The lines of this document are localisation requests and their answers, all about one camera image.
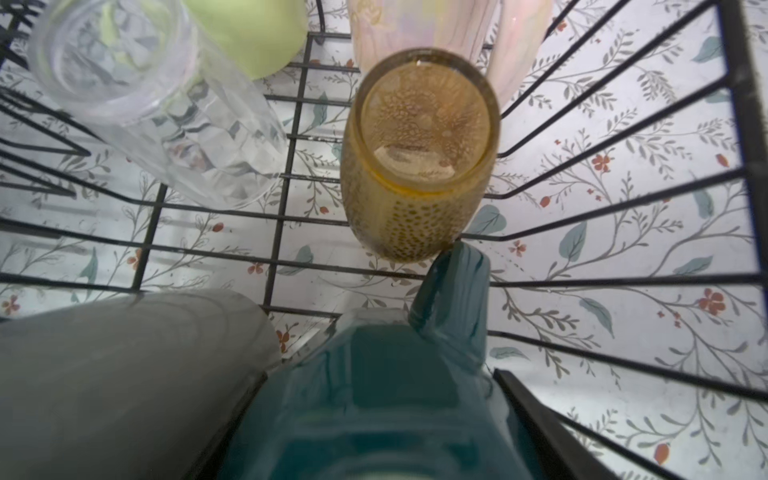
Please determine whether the amber glass cup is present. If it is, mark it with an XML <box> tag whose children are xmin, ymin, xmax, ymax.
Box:
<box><xmin>340</xmin><ymin>48</ymin><xmax>500</xmax><ymax>263</ymax></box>

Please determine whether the grey ceramic mug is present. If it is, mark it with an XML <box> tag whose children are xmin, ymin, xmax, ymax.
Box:
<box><xmin>1</xmin><ymin>290</ymin><xmax>280</xmax><ymax>479</ymax></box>

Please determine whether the pink iridescent mug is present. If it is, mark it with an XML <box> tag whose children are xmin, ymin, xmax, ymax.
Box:
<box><xmin>347</xmin><ymin>0</ymin><xmax>553</xmax><ymax>106</ymax></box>

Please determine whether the clear glass cup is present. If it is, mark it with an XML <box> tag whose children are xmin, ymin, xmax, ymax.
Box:
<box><xmin>27</xmin><ymin>1</ymin><xmax>288</xmax><ymax>210</ymax></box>

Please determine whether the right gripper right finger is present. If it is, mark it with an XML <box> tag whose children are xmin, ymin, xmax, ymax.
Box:
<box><xmin>493</xmin><ymin>369</ymin><xmax>617</xmax><ymax>479</ymax></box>

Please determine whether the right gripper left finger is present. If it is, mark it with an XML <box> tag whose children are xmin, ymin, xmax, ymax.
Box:
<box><xmin>183</xmin><ymin>373</ymin><xmax>267</xmax><ymax>480</ymax></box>

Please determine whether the black wire dish rack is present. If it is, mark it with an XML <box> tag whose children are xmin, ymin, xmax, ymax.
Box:
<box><xmin>1</xmin><ymin>1</ymin><xmax>767</xmax><ymax>479</ymax></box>

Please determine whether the green ceramic mug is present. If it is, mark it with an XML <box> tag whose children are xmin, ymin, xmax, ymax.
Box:
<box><xmin>184</xmin><ymin>0</ymin><xmax>308</xmax><ymax>80</ymax></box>

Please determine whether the dark green cream mug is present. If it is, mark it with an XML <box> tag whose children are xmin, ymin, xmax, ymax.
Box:
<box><xmin>218</xmin><ymin>242</ymin><xmax>544</xmax><ymax>479</ymax></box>

